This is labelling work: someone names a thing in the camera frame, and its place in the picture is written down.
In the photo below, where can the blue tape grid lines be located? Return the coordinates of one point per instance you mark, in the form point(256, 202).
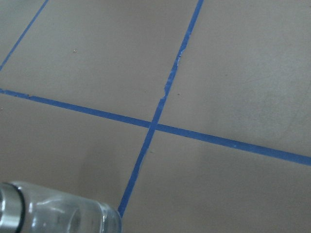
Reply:
point(154, 125)

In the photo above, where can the brown paper table cover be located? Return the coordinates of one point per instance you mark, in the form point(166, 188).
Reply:
point(245, 75)

